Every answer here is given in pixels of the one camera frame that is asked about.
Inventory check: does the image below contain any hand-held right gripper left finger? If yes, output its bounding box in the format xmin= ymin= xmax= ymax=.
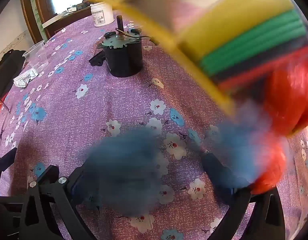
xmin=19 ymin=126 xmax=167 ymax=240

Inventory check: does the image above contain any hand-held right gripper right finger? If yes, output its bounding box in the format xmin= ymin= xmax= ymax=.
xmin=200 ymin=120 xmax=287 ymax=240

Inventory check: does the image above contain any red plastic bag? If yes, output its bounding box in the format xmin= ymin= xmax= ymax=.
xmin=251 ymin=55 xmax=308 ymax=195

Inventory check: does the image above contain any pack of coloured sponges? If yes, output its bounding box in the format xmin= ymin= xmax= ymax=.
xmin=179 ymin=0 xmax=308 ymax=93

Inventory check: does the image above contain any yellow cardboard box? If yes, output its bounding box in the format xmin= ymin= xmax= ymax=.
xmin=64 ymin=0 xmax=244 ymax=117

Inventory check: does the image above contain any purple floral tablecloth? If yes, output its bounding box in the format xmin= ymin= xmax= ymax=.
xmin=0 ymin=15 xmax=308 ymax=240

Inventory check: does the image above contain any black electric motor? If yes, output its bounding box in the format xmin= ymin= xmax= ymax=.
xmin=89 ymin=15 xmax=159 ymax=78

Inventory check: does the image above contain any small white printed packet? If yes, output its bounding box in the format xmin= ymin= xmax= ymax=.
xmin=13 ymin=70 xmax=38 ymax=88

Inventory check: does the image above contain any clear plastic cup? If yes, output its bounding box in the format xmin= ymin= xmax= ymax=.
xmin=22 ymin=40 xmax=49 ymax=74

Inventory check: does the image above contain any black bag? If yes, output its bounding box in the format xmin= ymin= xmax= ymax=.
xmin=0 ymin=50 xmax=28 ymax=108

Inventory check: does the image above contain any white plastic jar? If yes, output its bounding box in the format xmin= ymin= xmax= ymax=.
xmin=90 ymin=1 xmax=114 ymax=28

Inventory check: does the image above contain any wooden window frame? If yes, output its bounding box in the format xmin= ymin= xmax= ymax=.
xmin=20 ymin=0 xmax=93 ymax=44

